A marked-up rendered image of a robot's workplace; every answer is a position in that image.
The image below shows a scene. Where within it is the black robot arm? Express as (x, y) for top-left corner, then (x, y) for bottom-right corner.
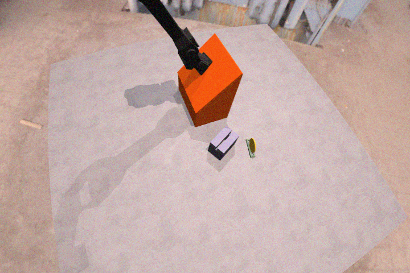
(138, 0), (213, 75)

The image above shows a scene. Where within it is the gold coin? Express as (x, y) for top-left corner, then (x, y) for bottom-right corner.
(249, 138), (256, 153)

